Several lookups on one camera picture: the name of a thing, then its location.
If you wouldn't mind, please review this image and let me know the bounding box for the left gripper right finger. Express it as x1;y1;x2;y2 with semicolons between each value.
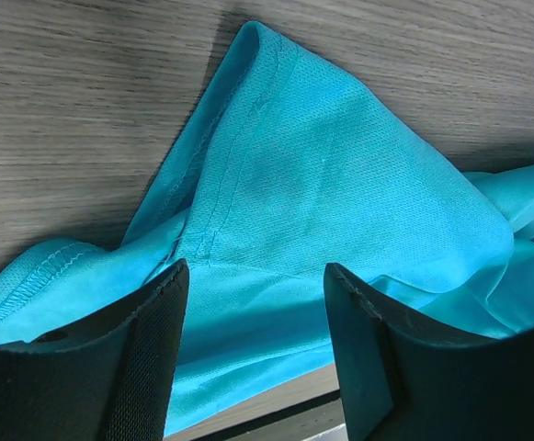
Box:
324;264;534;440

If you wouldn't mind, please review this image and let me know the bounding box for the blue t shirt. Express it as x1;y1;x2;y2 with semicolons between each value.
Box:
0;21;534;435

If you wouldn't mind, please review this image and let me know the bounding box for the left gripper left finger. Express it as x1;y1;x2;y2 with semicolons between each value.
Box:
0;259;189;440

